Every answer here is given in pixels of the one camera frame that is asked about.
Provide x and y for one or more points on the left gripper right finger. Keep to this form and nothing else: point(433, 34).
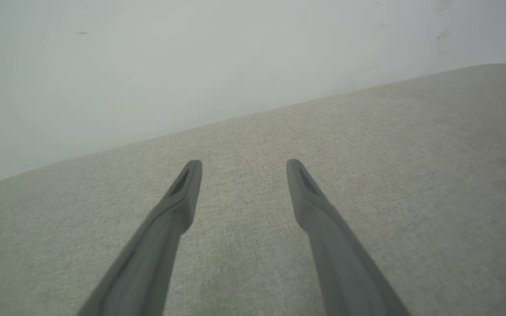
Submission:
point(345, 276)

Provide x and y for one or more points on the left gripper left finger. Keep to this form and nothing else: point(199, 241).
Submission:
point(139, 276)

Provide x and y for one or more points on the grey fabric sofa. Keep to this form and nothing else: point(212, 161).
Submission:
point(389, 175)

